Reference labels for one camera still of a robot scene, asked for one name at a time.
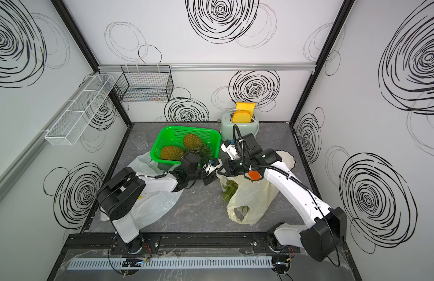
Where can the white bunny print plastic bag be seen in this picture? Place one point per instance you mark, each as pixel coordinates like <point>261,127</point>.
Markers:
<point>150,207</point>

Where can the green pineapple middle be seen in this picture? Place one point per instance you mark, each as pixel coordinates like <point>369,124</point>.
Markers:
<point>193,143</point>

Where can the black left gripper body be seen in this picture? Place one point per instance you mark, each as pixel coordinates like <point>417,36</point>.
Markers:
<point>193,176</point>

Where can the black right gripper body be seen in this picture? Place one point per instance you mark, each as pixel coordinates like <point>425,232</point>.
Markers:
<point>236,167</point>

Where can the white scalloped plate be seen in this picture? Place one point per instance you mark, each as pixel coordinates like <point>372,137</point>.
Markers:
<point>287,158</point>

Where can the clear plastic cup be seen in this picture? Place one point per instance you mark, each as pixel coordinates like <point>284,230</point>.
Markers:
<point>139,139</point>

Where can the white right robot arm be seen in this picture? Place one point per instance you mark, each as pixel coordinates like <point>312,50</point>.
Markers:
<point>324,227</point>

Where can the grey slotted cable duct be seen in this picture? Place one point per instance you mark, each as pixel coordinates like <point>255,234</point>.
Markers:
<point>219,262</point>

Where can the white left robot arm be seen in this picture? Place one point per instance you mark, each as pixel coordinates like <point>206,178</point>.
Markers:
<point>119,195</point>

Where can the black wire wall basket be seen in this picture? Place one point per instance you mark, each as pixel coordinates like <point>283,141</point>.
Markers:
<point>152,83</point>

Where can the yellowish fruit print plastic bag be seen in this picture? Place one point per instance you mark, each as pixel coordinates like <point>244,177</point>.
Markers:
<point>251,200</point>

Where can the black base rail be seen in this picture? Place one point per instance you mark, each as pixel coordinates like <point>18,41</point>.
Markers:
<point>154,243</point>

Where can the toast slice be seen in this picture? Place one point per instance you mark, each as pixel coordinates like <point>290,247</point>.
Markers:
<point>248,107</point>
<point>242,117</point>

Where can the green plastic basket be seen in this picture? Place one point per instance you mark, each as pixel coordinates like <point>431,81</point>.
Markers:
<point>174,135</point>

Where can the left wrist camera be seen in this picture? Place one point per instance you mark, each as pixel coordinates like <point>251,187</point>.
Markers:
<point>212,165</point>

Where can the white mesh wall shelf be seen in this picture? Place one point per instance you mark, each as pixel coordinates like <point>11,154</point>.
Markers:
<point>80,111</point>

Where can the yellow ripe pineapple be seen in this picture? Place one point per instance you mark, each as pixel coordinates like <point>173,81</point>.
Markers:
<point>229,189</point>

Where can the green pineapple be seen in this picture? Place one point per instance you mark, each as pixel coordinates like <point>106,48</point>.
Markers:
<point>172,153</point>
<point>193,143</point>

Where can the green pineapple front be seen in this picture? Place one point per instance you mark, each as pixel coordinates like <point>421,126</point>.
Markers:
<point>172,153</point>

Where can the front toast slice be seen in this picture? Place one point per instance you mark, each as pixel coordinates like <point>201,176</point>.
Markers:
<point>242,117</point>

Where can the back toast slice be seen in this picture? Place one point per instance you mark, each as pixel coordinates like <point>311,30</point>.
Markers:
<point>248,107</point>

